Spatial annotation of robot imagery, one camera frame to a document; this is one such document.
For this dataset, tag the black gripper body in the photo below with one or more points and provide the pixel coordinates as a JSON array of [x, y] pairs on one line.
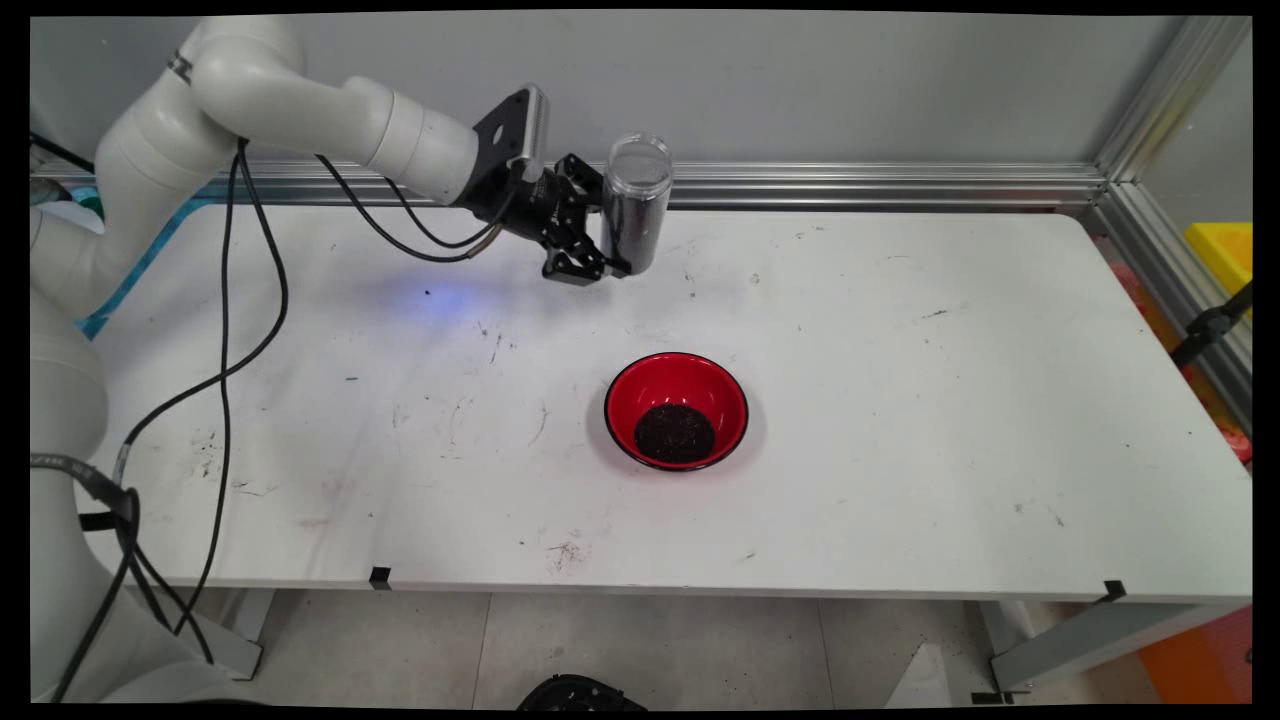
[[530, 205]]

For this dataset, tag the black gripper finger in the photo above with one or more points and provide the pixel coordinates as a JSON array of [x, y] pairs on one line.
[[575, 262], [580, 178]]

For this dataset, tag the clear jar with black grains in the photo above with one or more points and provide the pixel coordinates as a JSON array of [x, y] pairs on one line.
[[635, 220]]

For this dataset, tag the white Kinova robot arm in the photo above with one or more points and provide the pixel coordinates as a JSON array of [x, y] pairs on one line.
[[280, 90]]

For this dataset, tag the red bowl with black rim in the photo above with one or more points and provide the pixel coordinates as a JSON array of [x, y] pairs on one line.
[[640, 385]]

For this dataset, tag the black grains heap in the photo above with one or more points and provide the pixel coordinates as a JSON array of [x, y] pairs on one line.
[[676, 435]]

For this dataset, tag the black tape marker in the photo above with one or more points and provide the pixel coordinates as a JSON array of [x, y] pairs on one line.
[[1113, 591], [380, 578]]

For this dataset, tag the blue printed packaging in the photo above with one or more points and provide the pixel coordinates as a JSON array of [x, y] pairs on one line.
[[130, 280]]

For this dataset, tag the black object on floor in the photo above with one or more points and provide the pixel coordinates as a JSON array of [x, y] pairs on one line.
[[580, 695]]

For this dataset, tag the grey table leg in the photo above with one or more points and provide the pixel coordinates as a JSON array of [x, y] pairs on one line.
[[235, 640], [1090, 640]]

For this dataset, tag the yellow plastic box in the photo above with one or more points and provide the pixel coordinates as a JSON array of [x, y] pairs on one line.
[[1225, 250]]

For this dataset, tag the orange box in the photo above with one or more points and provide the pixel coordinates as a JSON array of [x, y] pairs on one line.
[[1200, 660]]

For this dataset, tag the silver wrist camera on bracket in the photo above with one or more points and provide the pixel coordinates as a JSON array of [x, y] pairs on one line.
[[520, 125]]

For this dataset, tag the horizontal aluminium frame rail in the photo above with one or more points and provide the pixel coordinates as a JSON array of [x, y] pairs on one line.
[[850, 185]]

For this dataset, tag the slanted aluminium frame post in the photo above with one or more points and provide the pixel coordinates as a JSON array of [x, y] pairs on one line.
[[1150, 110]]

